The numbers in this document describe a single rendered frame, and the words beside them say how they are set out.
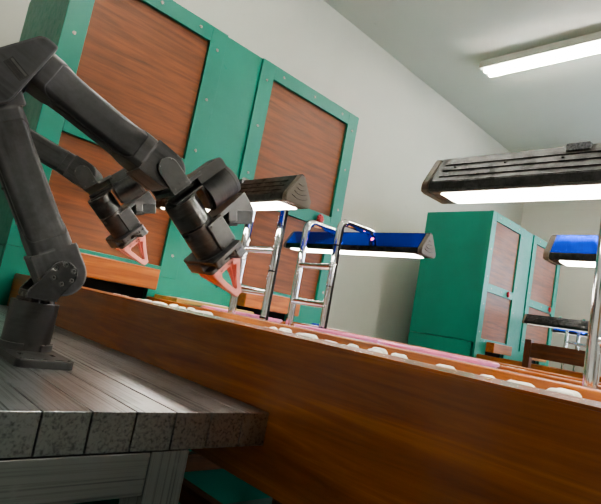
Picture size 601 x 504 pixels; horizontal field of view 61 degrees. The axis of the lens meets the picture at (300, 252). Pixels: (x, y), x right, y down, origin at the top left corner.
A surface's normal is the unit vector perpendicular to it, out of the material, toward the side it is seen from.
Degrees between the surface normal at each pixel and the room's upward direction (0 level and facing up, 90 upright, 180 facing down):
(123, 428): 90
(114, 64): 90
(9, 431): 90
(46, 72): 93
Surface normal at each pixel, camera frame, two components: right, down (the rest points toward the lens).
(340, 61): 0.69, 0.04
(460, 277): -0.70, -0.22
